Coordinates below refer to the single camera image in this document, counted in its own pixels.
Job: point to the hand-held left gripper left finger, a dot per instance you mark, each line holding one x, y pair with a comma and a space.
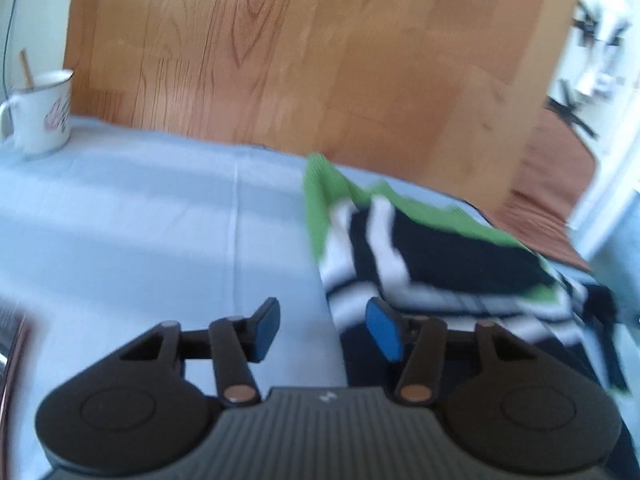
265, 327

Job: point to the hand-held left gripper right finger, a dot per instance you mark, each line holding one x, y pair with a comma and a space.
382, 330

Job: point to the green black white striped sweater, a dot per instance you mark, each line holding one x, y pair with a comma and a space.
450, 255

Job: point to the light blue striped bed sheet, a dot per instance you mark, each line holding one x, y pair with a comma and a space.
150, 220

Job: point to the brown seat mat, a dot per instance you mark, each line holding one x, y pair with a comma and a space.
550, 190

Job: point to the smartphone in clear case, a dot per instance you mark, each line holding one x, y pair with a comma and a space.
10, 340

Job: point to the black tape cross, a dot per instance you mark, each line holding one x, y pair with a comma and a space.
570, 110

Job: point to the white enamel mug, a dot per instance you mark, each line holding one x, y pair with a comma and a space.
42, 115

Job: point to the wooden spoon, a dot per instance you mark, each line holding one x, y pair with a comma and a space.
26, 67

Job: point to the white power strip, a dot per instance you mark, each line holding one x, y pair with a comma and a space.
602, 35

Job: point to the wood-grain wall sheet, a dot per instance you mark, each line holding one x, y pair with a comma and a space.
300, 60

